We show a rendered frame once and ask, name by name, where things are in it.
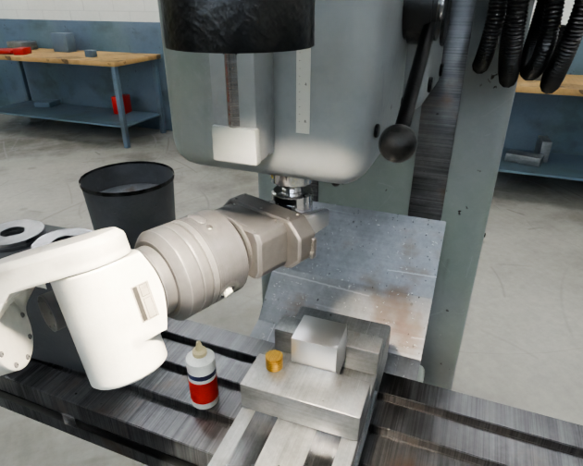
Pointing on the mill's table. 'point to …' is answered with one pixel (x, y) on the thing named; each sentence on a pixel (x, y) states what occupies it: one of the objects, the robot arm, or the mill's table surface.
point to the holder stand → (4, 244)
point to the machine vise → (303, 435)
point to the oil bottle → (202, 376)
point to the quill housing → (309, 94)
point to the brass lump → (274, 361)
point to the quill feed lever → (426, 16)
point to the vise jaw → (307, 397)
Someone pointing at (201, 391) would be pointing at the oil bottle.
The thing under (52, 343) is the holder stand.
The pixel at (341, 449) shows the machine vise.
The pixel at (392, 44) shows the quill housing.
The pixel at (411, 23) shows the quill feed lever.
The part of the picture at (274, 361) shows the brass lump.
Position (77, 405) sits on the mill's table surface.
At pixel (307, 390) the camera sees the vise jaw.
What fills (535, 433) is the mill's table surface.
